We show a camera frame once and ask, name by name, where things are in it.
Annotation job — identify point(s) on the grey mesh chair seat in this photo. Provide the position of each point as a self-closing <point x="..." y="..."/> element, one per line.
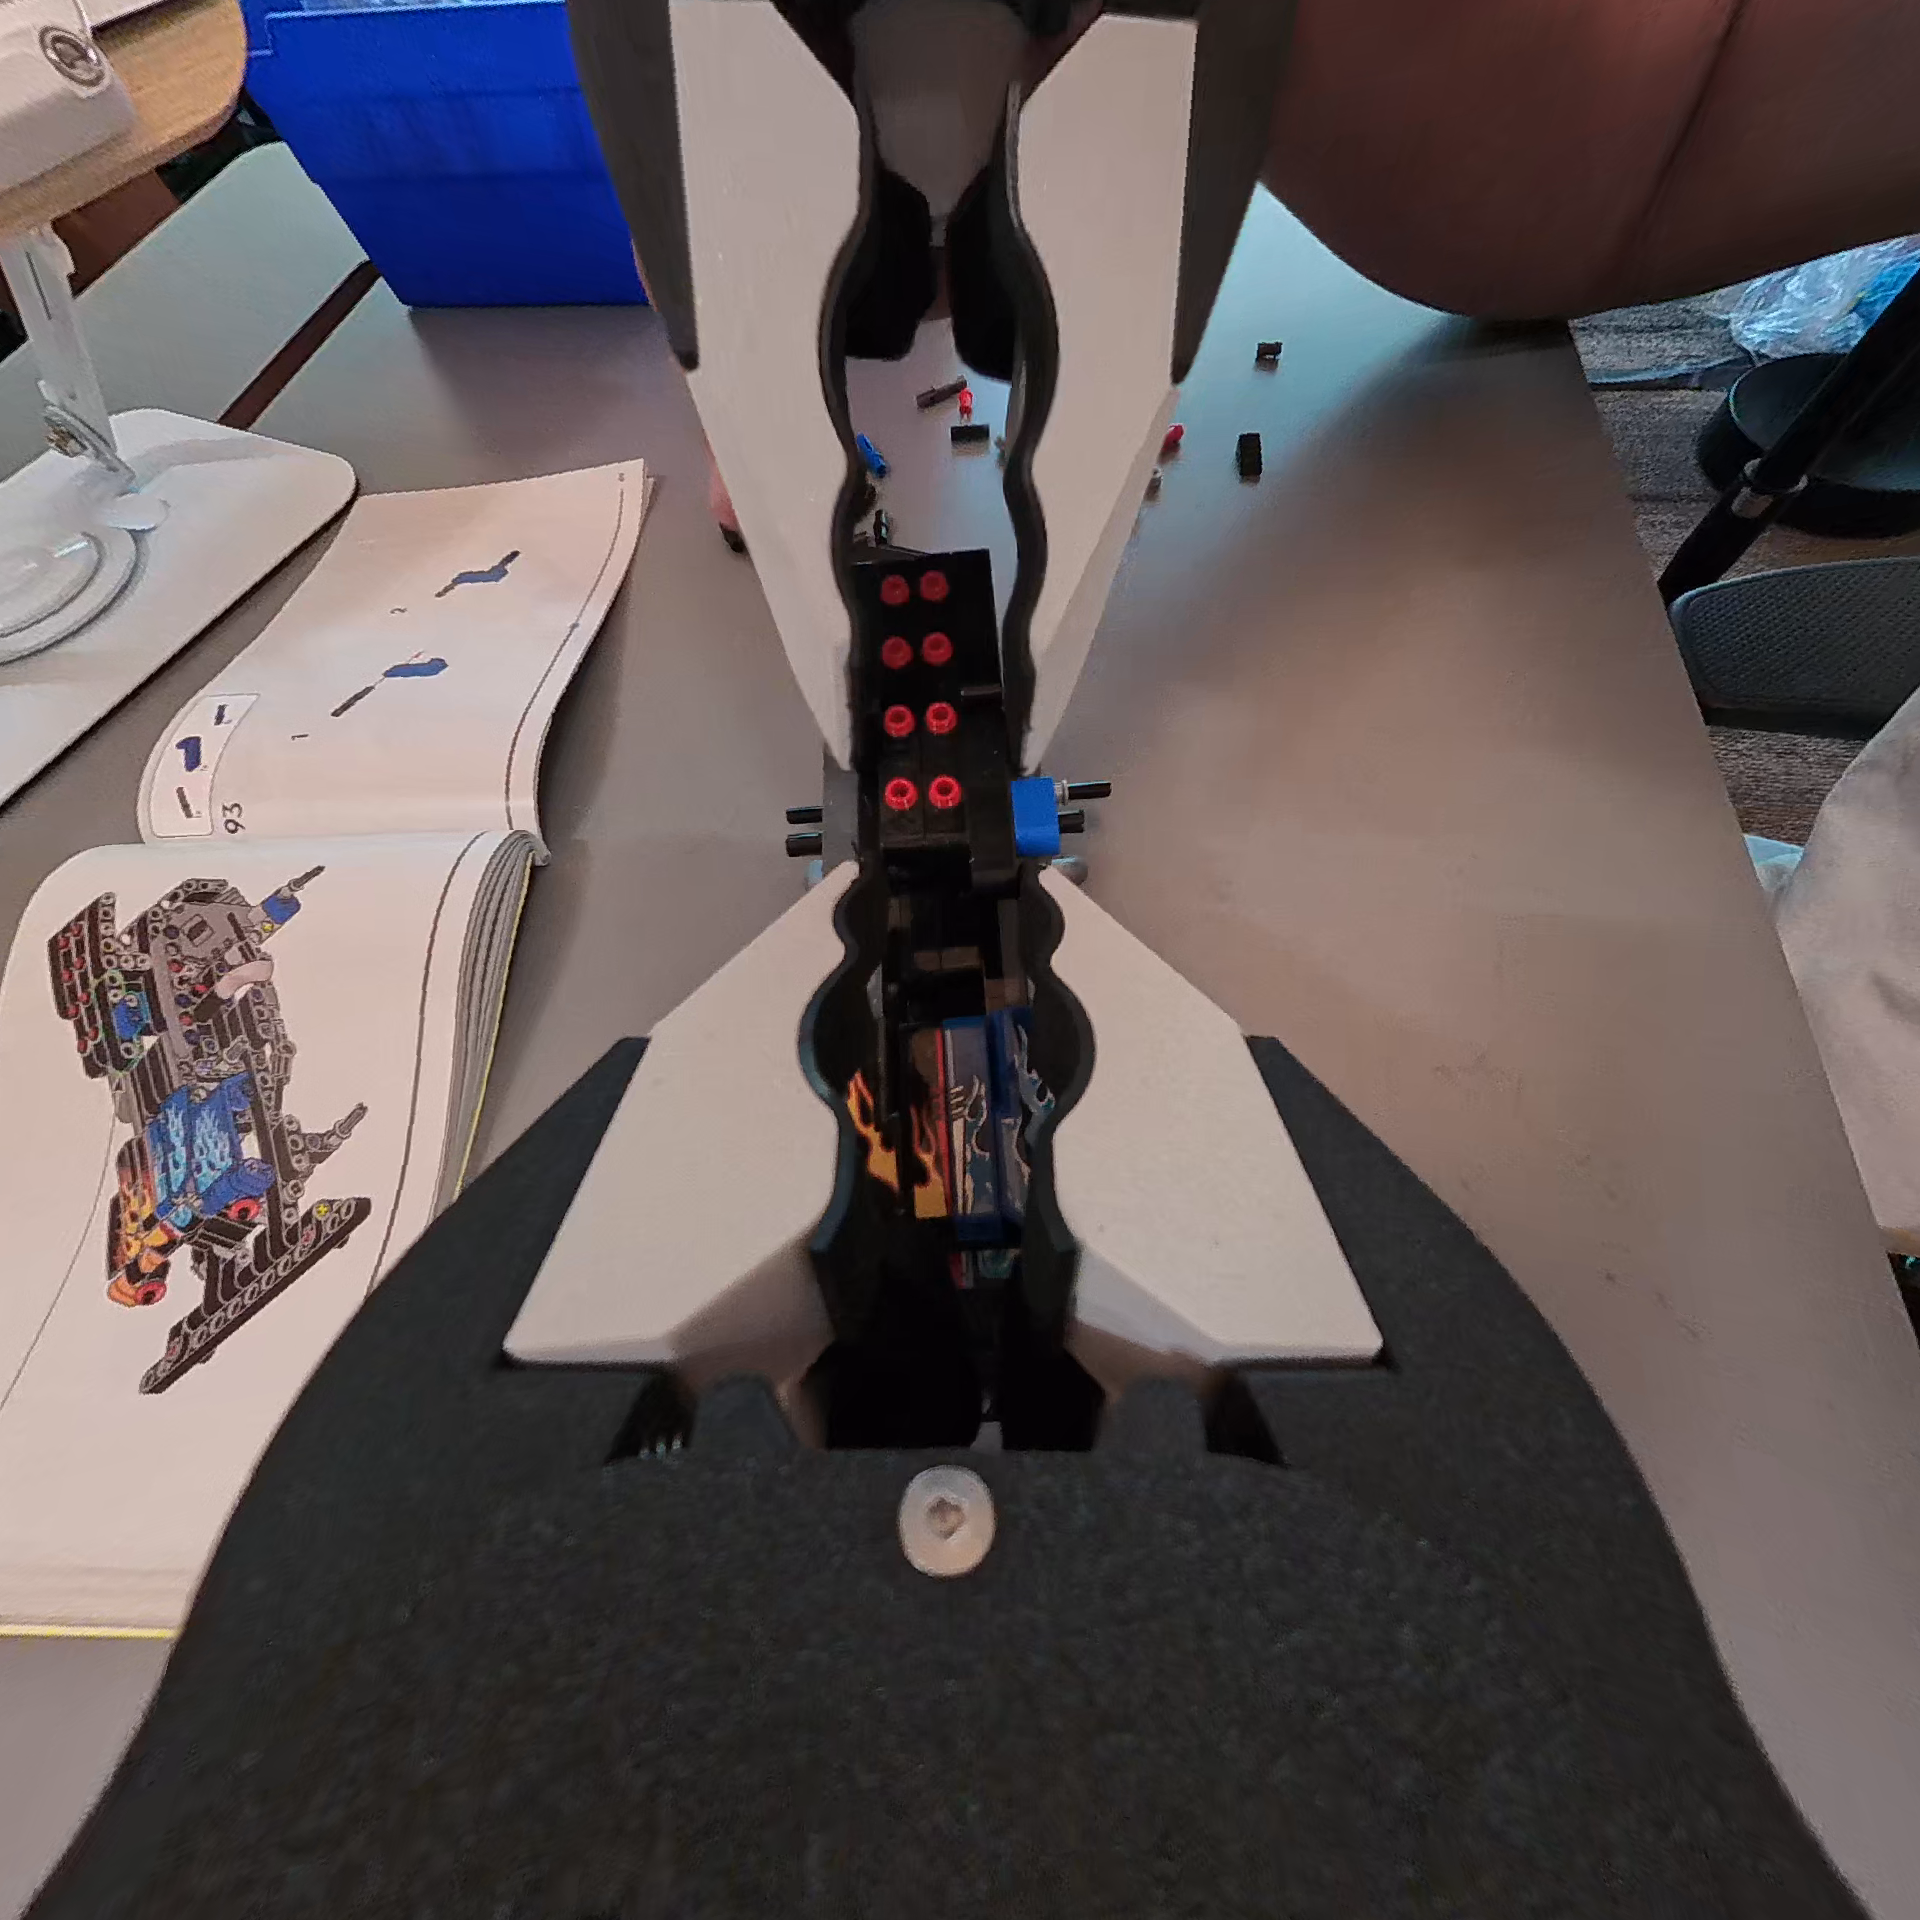
<point x="1800" y="646"/>

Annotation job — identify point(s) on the blue plastic bag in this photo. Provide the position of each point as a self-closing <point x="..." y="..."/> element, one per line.
<point x="1830" y="299"/>

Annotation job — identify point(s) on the person's white clothing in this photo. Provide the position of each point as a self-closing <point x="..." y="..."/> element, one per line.
<point x="1862" y="975"/>

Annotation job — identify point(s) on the person's right forearm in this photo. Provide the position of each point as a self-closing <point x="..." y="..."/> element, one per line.
<point x="1575" y="148"/>

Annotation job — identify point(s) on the round wooden board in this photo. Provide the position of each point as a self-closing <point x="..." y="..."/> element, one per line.
<point x="182" y="89"/>

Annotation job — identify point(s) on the blue storage bin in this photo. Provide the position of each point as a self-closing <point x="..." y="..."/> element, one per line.
<point x="451" y="148"/>

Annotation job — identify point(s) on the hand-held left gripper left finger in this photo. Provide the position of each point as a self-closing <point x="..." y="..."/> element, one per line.
<point x="676" y="1200"/>

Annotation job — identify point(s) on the black blue lego car model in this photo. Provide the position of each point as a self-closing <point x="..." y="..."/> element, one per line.
<point x="931" y="721"/>

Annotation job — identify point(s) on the lego instruction booklet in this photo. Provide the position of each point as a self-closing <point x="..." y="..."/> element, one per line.
<point x="301" y="674"/>

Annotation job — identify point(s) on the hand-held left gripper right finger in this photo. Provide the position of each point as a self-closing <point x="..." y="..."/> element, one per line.
<point x="1202" y="1200"/>

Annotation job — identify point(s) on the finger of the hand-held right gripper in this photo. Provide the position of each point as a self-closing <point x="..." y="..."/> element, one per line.
<point x="765" y="299"/>
<point x="1110" y="299"/>

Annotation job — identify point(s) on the white object round emblem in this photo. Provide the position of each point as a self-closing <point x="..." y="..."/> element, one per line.
<point x="53" y="89"/>

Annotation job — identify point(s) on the white desk stand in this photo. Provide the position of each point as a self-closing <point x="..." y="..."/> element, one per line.
<point x="195" y="511"/>

